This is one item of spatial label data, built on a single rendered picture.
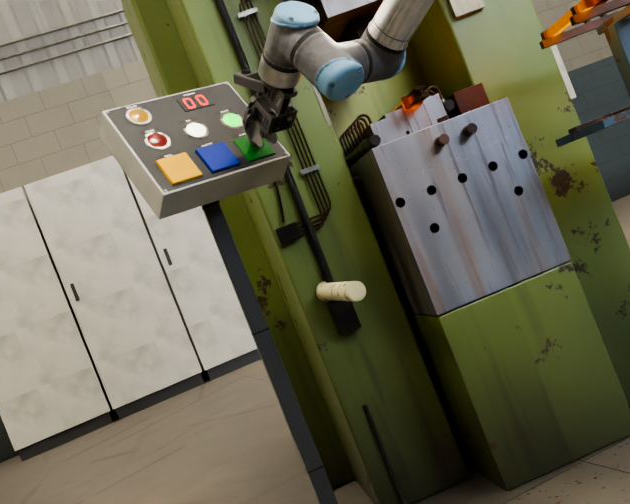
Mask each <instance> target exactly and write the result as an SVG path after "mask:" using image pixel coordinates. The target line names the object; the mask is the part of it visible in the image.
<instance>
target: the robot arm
mask: <svg viewBox="0 0 630 504"><path fill-rule="evenodd" d="M433 2H434V0H383V2H382V4H381V6H380V7H379V9H378V11H377V13H376V14H375V16H374V18H373V20H372V21H371V22H370V23H369V24H368V26H367V28H366V29H365V31H364V33H363V35H362V37H361V38H360V39H356V40H350V41H346V42H341V43H336V42H335V41H334V40H333V39H331V38H330V37H329V36H328V35H327V34H326V33H325V32H324V31H323V30H322V29H321V28H319V27H318V25H317V24H318V23H319V21H320V19H319V13H318V12H317V10H316V9H315V8H313V7H312V6H310V5H308V4H306V3H303V2H299V1H286V2H282V3H280V4H278V5H277V6H276V8H275V10H274V13H273V16H272V17H271V23H270V27H269V31H268V35H267V39H266V43H265V46H264V50H263V53H262V56H261V60H260V64H259V68H258V72H257V71H253V70H250V69H248V70H247V69H246V70H242V71H241V72H237V73H234V74H233V77H234V83H235V84H237V85H240V86H243V87H246V88H249V89H252V90H255V91H257V94H254V96H253V97H252V98H251V99H250V101H249V103H248V107H246V110H245V113H244V115H243V126H244V130H245V132H246V136H247V138H248V141H249V143H250V144H251V145H252V146H253V147H255V146H257V145H258V146H259V147H261V148H262V147H263V146H264V141H263V138H265V139H267V140H268V141H270V142H271V143H273V144H275V143H276V142H277V136H276V134H275V132H279V131H282V130H286V129H289V128H291V129H292V127H293V124H294V121H295V118H296V115H297V112H298V110H297V109H296V108H295V107H294V106H293V105H292V104H291V103H290V99H291V98H292V97H296V96H297V94H298V90H297V89H296V88H295V87H294V86H296V85H297V84H298V83H299V81H300V77H301V74H302V75H303V76H304V77H305V78H306V79H307V80H309V81H310V82H311V83H312V84H313V85H314V86H315V87H316V89H317V90H318V92H320V93H321V94H322V95H324V96H326V97H327V98H328V99H330V100H332V101H341V100H344V99H345V98H347V97H350V96H351V95H352V94H354V93H355V92H356V91H357V90H358V88H359V87H360V86H361V84H366V83H370V82H375V81H384V80H388V79H390V78H392V77H394V76H396V75H397V74H398V73H399V72H400V71H401V70H402V69H403V67H404V65H405V61H406V50H405V49H406V48H407V46H408V42H409V41H410V39H411V37H412V36H413V34H414V33H415V31H416V29H417V28H418V26H419V25H420V23H421V21H422V20H423V18H424V16H425V15H426V13H427V12H428V10H429V8H430V7H431V5H432V4H433ZM293 116H294V117H293ZM292 119H293V120H292Z"/></svg>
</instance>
